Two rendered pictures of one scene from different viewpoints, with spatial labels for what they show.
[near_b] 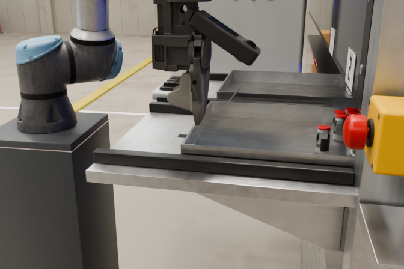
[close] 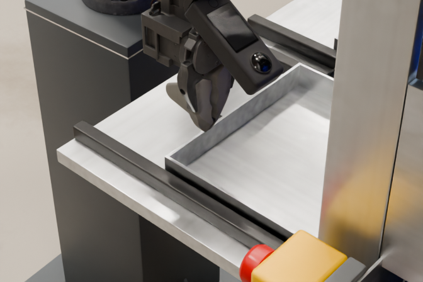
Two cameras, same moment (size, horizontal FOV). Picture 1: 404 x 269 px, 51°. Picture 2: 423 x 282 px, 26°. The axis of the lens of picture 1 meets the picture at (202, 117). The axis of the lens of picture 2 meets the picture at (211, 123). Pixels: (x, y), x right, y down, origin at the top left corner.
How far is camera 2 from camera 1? 0.62 m
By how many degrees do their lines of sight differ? 33
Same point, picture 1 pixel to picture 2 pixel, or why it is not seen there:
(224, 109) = (315, 82)
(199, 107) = (196, 118)
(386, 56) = (332, 188)
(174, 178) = (137, 200)
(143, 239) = not seen: hidden behind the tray
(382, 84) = (328, 216)
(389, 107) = (273, 264)
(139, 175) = (106, 180)
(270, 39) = not seen: outside the picture
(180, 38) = (170, 31)
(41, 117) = not seen: outside the picture
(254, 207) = not seen: hidden behind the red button
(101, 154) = (80, 133)
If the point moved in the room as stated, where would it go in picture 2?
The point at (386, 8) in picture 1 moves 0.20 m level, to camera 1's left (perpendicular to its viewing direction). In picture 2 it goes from (331, 135) to (131, 66)
